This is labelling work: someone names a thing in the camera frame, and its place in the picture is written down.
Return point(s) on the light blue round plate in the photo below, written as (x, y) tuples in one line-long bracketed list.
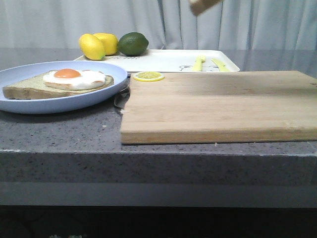
[(63, 104)]

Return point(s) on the bread slice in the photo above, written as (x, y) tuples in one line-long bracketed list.
[(34, 88), (199, 6)]

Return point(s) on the white rectangular tray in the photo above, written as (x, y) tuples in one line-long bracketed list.
[(170, 61)]

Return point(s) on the metal utensil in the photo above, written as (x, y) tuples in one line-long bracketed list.
[(122, 97)]

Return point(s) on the lemon slice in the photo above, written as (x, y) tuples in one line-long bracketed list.
[(148, 76)]

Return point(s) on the yellow plastic fork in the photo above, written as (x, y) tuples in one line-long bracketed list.
[(198, 65)]

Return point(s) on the green lime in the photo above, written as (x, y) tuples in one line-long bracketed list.
[(133, 44)]

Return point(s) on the yellow plastic knife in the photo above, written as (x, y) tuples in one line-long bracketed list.
[(221, 65)]

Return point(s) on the rear yellow lemon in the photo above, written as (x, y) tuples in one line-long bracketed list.
[(109, 41)]

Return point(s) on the yellow lemon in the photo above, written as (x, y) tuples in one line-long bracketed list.
[(109, 41), (92, 47)]

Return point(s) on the fried egg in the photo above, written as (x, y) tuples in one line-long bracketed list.
[(70, 79)]

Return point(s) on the front yellow lemon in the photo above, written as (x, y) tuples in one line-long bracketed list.
[(92, 47)]

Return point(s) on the wooden cutting board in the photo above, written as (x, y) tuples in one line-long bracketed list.
[(254, 106)]

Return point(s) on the grey curtain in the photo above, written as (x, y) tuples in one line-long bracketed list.
[(167, 24)]

